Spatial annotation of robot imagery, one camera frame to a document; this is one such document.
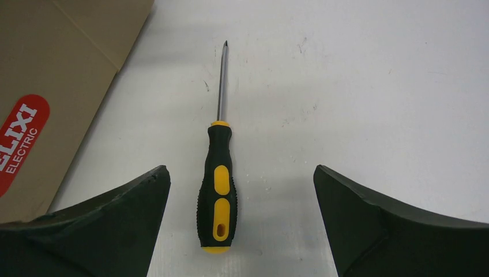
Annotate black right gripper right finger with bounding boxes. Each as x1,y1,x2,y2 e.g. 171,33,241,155
313,165,488,276

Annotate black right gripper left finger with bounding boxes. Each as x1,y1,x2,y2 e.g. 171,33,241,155
1,165,171,276

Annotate black yellow screwdriver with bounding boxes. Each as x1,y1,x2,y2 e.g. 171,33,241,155
197,41,238,254

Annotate tan plastic tool case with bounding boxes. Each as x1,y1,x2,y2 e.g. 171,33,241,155
1,1,153,223

